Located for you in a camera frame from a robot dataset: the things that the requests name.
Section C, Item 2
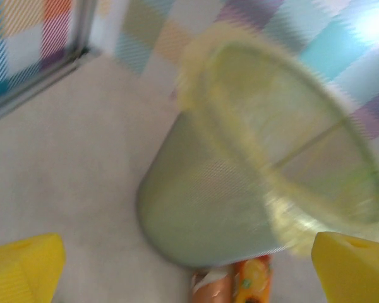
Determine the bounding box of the green mesh waste bin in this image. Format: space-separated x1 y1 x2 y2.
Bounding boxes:
137 40 379 269

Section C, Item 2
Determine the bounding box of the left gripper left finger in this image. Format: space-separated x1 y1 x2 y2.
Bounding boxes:
0 232 66 303

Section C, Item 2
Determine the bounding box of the aluminium frame post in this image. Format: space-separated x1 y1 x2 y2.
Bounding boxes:
69 0 97 57

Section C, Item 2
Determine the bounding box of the yellow plastic bin liner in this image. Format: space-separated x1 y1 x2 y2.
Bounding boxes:
173 27 379 256

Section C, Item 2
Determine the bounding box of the brown label plastic bottle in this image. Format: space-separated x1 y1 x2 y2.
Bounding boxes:
189 268 238 303

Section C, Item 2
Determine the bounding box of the orange fruit label bottle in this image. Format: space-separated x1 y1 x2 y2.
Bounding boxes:
233 254 274 303

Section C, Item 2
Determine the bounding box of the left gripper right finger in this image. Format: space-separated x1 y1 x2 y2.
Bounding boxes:
311 231 379 303

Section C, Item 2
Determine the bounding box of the aluminium side rail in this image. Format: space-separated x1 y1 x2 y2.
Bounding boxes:
0 52 94 127

